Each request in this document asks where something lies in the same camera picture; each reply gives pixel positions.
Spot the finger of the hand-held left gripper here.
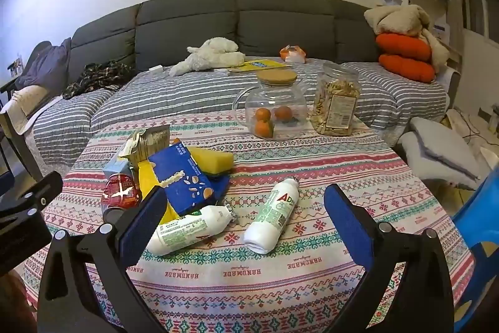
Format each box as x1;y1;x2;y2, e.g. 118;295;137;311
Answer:
0;171;64;221

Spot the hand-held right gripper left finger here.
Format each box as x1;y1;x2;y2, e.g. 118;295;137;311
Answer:
37;185;172;333

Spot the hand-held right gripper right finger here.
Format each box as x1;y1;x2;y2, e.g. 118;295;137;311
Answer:
323;183;455;333

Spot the blue biscuit box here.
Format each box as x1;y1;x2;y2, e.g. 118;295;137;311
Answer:
148;144;216;217

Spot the white bottle green label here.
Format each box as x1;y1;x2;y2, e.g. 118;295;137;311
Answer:
146;205;236;256

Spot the red drink can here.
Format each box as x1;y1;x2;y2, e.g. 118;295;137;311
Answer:
101;173;143;220

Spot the yellow blue snack wrapper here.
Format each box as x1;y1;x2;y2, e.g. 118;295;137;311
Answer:
137;159;231;224

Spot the crumpled pale paper packet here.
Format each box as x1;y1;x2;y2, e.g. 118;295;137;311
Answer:
121;125;171;164

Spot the beige pillow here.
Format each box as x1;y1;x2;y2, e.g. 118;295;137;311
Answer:
10;83;63;119

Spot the grey seat cushion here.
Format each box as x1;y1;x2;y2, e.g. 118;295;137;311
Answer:
400;132;480;191
409;117;489;179

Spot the yellow sponge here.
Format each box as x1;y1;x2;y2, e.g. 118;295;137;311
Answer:
189;146;235;177

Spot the patterned tablecloth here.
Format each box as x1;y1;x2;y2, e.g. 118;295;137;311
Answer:
21;110;478;333

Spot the clear plastic biscuit jar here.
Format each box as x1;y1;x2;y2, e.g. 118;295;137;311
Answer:
311;60;361;136

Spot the group of small bottles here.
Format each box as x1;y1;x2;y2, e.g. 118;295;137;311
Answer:
7;56;25;78

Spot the dark purple jacket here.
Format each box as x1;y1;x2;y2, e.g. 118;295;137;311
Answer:
16;37;73;90

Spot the dark plaid cloth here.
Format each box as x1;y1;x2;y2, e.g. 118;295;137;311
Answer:
62;61;137;100

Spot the blue plastic chair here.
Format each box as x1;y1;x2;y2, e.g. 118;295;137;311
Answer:
452;165;499;333

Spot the grey striped blanket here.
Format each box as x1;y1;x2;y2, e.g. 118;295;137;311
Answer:
31;56;451;168

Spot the glass teapot with oranges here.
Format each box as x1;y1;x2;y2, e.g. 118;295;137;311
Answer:
232;70;310;140

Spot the orange cushion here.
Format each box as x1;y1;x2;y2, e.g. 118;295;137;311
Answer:
378;53;436;83
375;32;433;61

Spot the orange white snack bag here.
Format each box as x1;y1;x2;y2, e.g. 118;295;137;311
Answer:
279;44;307;64

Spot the yellow book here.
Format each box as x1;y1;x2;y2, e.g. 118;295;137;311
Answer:
228;59;291;74

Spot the white plush toy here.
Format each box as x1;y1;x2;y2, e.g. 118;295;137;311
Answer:
169;37;246;77

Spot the beige fleece blanket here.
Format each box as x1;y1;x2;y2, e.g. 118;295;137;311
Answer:
364;4;451;74

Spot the grey sofa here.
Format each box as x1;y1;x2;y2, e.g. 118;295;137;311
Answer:
8;0;461;170

